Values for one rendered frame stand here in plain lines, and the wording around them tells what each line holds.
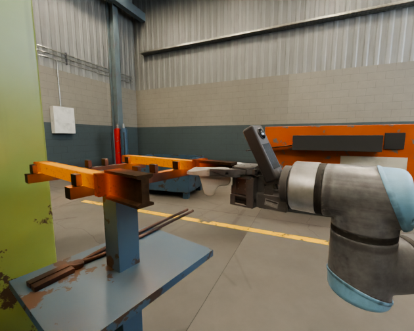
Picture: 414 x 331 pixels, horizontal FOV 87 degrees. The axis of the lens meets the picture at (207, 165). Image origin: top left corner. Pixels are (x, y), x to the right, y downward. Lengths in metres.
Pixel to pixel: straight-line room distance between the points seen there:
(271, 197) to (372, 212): 0.16
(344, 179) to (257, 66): 7.60
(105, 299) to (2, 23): 0.73
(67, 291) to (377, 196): 0.61
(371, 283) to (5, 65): 0.93
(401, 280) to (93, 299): 0.54
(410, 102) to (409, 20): 2.03
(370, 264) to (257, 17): 8.26
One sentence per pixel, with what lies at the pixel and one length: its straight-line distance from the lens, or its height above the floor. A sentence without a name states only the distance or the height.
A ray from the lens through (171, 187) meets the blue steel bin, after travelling 4.03.
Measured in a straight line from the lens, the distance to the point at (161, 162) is 0.62.
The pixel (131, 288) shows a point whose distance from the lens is 0.58.
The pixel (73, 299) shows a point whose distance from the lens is 0.59.
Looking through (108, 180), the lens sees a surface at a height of 1.03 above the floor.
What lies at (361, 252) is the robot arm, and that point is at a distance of 0.41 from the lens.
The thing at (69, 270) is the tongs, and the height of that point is 0.78.
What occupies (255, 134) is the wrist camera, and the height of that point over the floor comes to 1.10.
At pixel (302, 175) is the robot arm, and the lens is 0.40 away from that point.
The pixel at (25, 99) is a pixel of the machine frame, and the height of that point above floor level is 1.21.
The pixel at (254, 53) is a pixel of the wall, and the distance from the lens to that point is 8.08.
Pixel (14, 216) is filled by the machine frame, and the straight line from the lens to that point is 0.84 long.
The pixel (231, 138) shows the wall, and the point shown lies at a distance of 7.82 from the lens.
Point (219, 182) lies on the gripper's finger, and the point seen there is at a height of 1.01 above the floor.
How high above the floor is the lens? 1.10
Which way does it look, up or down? 7 degrees down
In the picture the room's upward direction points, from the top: straight up
